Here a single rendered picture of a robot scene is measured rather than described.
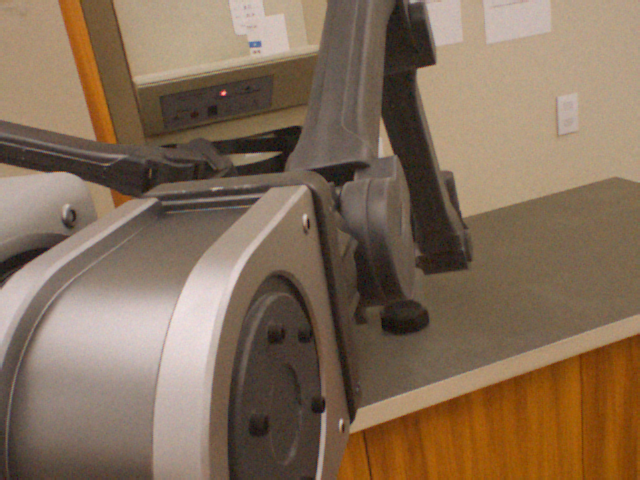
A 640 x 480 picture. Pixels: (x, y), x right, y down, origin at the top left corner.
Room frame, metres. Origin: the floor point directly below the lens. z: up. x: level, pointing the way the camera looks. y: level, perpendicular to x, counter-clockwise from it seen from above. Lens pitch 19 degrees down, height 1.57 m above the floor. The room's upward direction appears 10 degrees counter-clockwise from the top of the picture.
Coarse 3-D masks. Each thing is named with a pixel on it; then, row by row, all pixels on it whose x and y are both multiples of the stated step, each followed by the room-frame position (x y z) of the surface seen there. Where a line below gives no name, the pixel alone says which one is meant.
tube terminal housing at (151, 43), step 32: (128, 0) 1.15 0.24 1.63; (160, 0) 1.16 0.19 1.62; (192, 0) 1.17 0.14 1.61; (224, 0) 1.19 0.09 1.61; (288, 0) 1.22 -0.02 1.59; (128, 32) 1.14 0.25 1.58; (160, 32) 1.16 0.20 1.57; (192, 32) 1.17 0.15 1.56; (224, 32) 1.18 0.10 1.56; (288, 32) 1.21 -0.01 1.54; (128, 64) 1.14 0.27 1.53; (160, 64) 1.15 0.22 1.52; (192, 64) 1.17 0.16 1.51; (192, 128) 1.16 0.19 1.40; (224, 128) 1.18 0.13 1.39; (256, 128) 1.19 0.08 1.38
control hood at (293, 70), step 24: (312, 48) 1.11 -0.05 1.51; (168, 72) 1.09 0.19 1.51; (192, 72) 1.05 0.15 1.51; (216, 72) 1.06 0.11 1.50; (240, 72) 1.08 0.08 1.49; (264, 72) 1.10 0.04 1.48; (288, 72) 1.12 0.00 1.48; (312, 72) 1.14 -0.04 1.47; (144, 96) 1.05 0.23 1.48; (288, 96) 1.16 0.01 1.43; (144, 120) 1.09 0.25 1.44; (216, 120) 1.14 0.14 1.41
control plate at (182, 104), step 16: (256, 80) 1.10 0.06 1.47; (272, 80) 1.12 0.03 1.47; (160, 96) 1.06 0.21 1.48; (176, 96) 1.07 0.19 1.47; (192, 96) 1.08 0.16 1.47; (208, 96) 1.09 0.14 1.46; (224, 96) 1.11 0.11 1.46; (240, 96) 1.12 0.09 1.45; (256, 96) 1.13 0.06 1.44; (176, 112) 1.10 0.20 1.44; (224, 112) 1.13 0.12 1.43; (240, 112) 1.15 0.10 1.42
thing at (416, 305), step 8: (416, 272) 1.14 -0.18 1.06; (416, 280) 1.14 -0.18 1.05; (416, 288) 1.14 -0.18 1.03; (416, 296) 1.14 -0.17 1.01; (424, 296) 1.17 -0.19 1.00; (392, 304) 1.14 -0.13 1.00; (400, 304) 1.13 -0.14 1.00; (408, 304) 1.13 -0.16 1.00; (416, 304) 1.14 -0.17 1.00; (424, 304) 1.16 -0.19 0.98; (384, 312) 1.15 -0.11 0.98; (392, 312) 1.14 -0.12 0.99; (400, 312) 1.13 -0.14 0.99; (408, 312) 1.13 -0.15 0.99; (416, 312) 1.13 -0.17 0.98
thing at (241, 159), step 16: (176, 144) 1.10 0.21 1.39; (224, 144) 1.06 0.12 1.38; (240, 144) 1.04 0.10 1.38; (256, 144) 1.03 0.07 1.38; (272, 144) 1.01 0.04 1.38; (288, 144) 1.00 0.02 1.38; (240, 160) 1.05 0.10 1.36; (256, 160) 1.03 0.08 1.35; (272, 160) 1.02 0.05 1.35; (240, 176) 1.05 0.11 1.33
